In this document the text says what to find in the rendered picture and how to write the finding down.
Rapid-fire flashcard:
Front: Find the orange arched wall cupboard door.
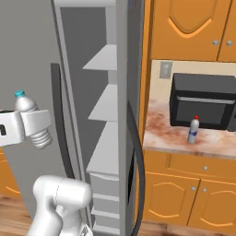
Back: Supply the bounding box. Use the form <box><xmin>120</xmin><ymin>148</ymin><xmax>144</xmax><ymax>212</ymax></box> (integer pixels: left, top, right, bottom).
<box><xmin>150</xmin><ymin>0</ymin><xmax>232</xmax><ymax>63</ymax></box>

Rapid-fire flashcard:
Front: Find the grey freezer door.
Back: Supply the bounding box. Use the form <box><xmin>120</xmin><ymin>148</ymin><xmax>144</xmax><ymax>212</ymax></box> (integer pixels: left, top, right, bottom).
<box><xmin>0</xmin><ymin>0</ymin><xmax>93</xmax><ymax>236</ymax></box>

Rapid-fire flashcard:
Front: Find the orange tall side panel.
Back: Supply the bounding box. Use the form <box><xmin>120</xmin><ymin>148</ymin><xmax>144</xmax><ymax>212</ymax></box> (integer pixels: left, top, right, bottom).
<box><xmin>134</xmin><ymin>0</ymin><xmax>154</xmax><ymax>223</ymax></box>

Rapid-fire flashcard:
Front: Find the dark grey freezer door handle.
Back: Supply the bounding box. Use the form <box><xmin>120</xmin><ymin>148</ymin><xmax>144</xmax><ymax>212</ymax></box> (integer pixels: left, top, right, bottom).
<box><xmin>50</xmin><ymin>63</ymin><xmax>77</xmax><ymax>180</ymax></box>

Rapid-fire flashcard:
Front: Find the grey fridge door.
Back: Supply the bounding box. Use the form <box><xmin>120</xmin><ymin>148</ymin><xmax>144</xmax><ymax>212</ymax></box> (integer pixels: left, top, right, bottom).
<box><xmin>115</xmin><ymin>0</ymin><xmax>146</xmax><ymax>236</ymax></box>

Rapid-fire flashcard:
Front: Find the orange drawer front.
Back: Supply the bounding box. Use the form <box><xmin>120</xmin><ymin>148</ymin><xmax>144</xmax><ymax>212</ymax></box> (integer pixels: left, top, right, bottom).
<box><xmin>167</xmin><ymin>152</ymin><xmax>236</xmax><ymax>183</ymax></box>

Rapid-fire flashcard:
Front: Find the teal-capped clear water bottle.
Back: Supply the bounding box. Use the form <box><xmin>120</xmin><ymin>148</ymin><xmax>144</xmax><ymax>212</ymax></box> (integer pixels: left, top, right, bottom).
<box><xmin>14</xmin><ymin>89</ymin><xmax>53</xmax><ymax>150</ymax></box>

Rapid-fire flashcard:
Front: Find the grey fridge body with shelves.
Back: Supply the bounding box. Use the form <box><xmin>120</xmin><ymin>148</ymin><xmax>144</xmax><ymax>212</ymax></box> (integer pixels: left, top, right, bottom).
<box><xmin>53</xmin><ymin>0</ymin><xmax>129</xmax><ymax>236</ymax></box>

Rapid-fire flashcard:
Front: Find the orange arched base cupboard door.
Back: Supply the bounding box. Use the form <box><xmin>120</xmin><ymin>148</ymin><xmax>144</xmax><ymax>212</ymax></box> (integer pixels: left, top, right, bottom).
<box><xmin>142</xmin><ymin>171</ymin><xmax>201</xmax><ymax>226</ymax></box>
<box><xmin>187</xmin><ymin>179</ymin><xmax>236</xmax><ymax>235</ymax></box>

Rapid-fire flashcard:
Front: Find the black curved fridge door handle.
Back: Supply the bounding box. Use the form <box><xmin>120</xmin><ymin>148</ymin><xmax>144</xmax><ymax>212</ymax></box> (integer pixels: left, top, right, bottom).
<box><xmin>126</xmin><ymin>100</ymin><xmax>147</xmax><ymax>236</ymax></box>

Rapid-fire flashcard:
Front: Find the orange plain wall cupboard door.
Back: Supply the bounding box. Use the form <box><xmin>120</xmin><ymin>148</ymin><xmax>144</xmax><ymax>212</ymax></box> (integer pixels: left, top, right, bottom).
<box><xmin>217</xmin><ymin>0</ymin><xmax>236</xmax><ymax>63</ymax></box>

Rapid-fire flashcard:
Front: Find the red-capped clear water bottle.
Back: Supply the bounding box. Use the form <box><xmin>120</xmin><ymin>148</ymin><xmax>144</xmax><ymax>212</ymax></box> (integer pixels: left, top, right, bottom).
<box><xmin>187</xmin><ymin>115</ymin><xmax>201</xmax><ymax>145</ymax></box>

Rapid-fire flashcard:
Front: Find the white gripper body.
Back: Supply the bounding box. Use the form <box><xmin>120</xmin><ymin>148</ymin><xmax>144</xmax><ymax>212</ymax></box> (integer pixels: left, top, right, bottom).
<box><xmin>19</xmin><ymin>109</ymin><xmax>53</xmax><ymax>138</ymax></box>

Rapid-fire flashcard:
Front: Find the black microwave oven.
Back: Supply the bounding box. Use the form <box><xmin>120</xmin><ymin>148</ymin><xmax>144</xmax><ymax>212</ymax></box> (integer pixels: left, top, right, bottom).
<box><xmin>169</xmin><ymin>72</ymin><xmax>236</xmax><ymax>133</ymax></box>

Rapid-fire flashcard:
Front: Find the grey wall socket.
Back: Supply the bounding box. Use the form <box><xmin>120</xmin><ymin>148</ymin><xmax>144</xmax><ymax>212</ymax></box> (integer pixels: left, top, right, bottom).
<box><xmin>159</xmin><ymin>61</ymin><xmax>173</xmax><ymax>79</ymax></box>

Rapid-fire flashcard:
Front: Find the orange base cupboard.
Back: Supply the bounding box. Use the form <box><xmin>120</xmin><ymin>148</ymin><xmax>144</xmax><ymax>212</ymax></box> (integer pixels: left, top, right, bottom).
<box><xmin>0</xmin><ymin>147</ymin><xmax>23</xmax><ymax>201</ymax></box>

